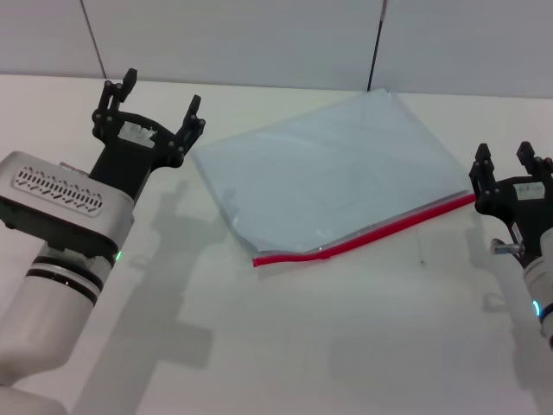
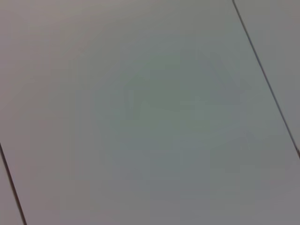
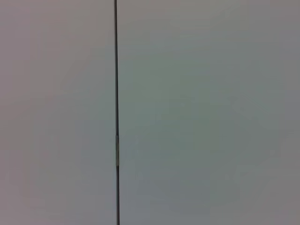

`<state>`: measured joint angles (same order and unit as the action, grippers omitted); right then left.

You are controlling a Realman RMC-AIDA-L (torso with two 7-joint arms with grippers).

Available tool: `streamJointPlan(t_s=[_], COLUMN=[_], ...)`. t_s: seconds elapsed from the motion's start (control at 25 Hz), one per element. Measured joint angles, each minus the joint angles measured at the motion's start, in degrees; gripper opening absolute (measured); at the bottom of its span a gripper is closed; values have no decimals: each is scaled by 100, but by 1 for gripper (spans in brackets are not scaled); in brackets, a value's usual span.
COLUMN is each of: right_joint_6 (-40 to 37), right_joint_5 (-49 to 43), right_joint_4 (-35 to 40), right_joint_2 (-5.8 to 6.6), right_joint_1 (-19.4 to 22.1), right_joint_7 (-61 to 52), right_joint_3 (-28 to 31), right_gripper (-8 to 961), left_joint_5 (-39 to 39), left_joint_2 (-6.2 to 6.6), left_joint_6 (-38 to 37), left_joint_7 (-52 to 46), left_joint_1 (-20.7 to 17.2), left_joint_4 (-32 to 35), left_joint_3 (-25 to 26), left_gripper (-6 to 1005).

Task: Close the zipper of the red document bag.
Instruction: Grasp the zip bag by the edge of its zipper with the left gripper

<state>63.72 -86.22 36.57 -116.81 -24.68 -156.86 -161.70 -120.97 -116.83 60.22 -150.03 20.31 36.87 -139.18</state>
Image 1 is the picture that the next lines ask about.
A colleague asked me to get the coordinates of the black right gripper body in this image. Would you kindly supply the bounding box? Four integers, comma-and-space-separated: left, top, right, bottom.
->
474, 174, 553, 263

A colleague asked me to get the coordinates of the clear red-zip document bag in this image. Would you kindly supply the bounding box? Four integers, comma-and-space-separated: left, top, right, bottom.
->
191, 87, 478, 270

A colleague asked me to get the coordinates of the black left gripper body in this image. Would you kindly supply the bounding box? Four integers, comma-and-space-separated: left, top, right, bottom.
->
88, 110, 192, 201

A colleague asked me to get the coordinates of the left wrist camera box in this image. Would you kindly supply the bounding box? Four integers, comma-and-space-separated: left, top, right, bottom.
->
0, 150, 136, 261

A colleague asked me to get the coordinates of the thin black cable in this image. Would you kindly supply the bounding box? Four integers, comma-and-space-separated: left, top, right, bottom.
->
366, 0, 389, 93

